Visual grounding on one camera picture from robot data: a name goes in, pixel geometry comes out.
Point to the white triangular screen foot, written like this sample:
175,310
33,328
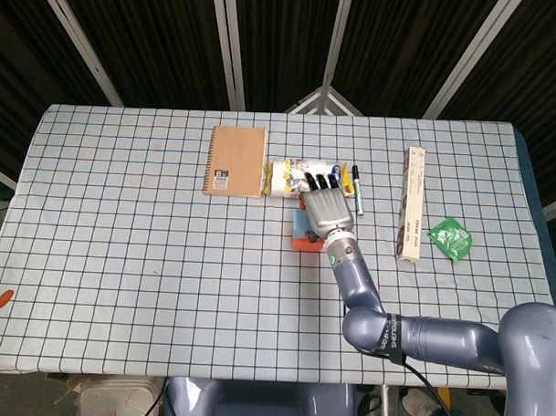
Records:
326,94

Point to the brown spiral notebook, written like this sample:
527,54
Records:
236,156

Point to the orange cube block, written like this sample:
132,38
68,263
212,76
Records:
304,246

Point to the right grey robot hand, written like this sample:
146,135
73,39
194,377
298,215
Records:
328,210

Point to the green marker pen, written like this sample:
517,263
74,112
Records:
358,192

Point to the checked light blue tablecloth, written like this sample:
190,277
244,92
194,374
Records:
121,257

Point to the light blue foam cube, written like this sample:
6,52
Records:
300,224

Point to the green sachet packet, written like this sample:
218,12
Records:
450,237

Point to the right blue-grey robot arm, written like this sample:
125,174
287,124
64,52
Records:
438,341

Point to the white shoe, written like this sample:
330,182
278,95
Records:
419,404

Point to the blue-grey robot torso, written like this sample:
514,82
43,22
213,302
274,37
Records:
262,403

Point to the white plastic bin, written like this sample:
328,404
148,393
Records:
116,394

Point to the long white carton box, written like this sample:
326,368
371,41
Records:
413,203

